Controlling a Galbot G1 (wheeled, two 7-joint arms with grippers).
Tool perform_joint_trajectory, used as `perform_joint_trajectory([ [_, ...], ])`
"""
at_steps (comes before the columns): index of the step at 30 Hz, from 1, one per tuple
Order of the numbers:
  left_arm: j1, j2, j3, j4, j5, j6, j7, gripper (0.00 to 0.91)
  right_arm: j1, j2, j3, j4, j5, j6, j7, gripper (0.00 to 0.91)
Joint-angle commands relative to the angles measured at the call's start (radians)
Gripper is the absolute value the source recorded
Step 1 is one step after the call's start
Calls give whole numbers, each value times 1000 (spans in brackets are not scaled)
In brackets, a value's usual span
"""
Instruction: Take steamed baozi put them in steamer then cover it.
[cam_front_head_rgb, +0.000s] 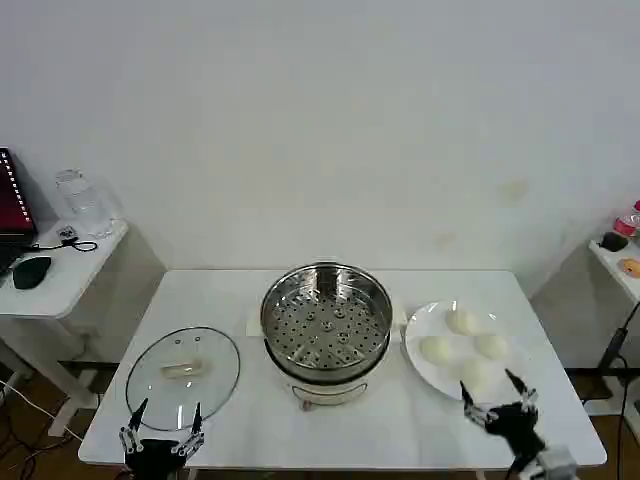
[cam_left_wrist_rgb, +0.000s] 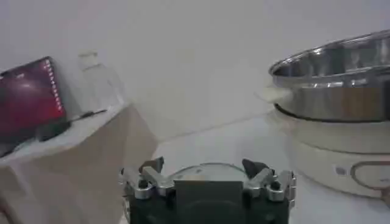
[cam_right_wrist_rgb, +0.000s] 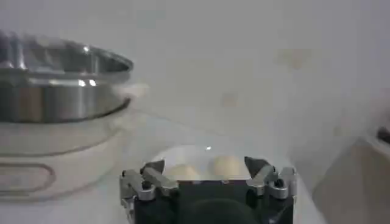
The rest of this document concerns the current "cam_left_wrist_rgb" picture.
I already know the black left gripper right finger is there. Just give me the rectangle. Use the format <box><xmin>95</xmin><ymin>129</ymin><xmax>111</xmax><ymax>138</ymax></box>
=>
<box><xmin>241</xmin><ymin>158</ymin><xmax>297</xmax><ymax>203</ymax></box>

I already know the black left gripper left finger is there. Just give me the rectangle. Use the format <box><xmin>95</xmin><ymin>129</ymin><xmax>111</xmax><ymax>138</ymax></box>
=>
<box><xmin>120</xmin><ymin>156</ymin><xmax>176</xmax><ymax>201</ymax></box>

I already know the round glass pot lid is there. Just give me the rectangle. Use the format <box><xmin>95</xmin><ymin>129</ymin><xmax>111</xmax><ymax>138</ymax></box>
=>
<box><xmin>170</xmin><ymin>162</ymin><xmax>249</xmax><ymax>183</ymax></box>

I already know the white electric pot base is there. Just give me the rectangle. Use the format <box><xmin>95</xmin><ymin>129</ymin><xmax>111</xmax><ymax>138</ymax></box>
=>
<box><xmin>255</xmin><ymin>86</ymin><xmax>390</xmax><ymax>201</ymax></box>

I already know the white side table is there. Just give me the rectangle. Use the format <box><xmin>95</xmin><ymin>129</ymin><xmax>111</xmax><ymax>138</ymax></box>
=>
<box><xmin>0</xmin><ymin>102</ymin><xmax>159</xmax><ymax>224</ymax></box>

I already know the steel steamer basket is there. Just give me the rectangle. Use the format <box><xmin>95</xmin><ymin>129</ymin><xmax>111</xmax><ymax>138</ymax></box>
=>
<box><xmin>268</xmin><ymin>29</ymin><xmax>390</xmax><ymax>123</ymax></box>

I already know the clear plastic pitcher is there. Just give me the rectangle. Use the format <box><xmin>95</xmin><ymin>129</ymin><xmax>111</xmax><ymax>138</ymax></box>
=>
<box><xmin>77</xmin><ymin>50</ymin><xmax>126</xmax><ymax>111</ymax></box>

